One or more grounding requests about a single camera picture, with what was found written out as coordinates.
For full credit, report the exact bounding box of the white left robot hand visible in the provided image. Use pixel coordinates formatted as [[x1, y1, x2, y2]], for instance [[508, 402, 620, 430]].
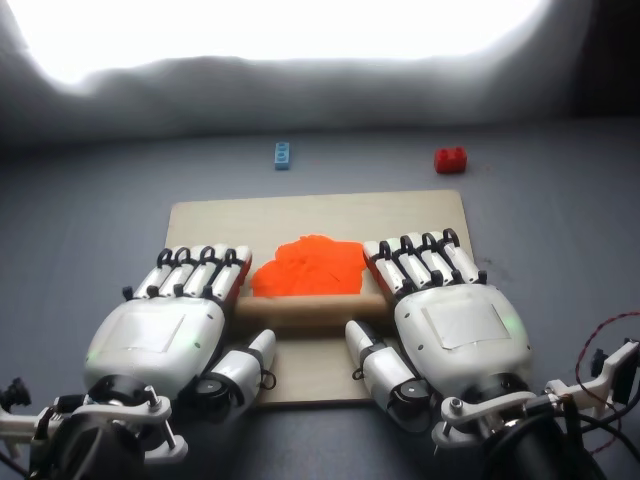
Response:
[[82, 243, 278, 424]]

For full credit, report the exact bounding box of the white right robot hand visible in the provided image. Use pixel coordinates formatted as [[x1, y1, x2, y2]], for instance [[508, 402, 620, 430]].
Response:
[[344, 227, 534, 434]]

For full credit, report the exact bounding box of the wooden rolling pin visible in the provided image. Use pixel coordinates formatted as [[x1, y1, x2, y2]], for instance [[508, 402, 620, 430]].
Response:
[[233, 293, 395, 326]]

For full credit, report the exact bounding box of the grey table cloth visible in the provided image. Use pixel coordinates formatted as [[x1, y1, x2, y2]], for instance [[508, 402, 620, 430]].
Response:
[[0, 122, 640, 480]]

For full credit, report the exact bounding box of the orange play dough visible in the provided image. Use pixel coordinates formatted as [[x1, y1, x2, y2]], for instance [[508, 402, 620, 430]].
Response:
[[249, 234, 365, 299]]

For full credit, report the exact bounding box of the red toy brick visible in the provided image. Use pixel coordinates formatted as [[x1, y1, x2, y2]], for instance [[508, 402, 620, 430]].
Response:
[[433, 146, 469, 176]]

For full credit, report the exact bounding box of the light wooden board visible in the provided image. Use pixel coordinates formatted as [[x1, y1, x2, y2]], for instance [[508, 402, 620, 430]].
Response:
[[166, 189, 476, 409]]

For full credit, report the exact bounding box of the light blue toy brick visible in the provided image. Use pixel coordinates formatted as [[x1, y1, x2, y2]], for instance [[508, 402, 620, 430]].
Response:
[[273, 141, 294, 172]]

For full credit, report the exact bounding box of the red twisted wire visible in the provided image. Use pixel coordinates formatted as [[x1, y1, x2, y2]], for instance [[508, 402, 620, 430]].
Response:
[[574, 311, 640, 396]]

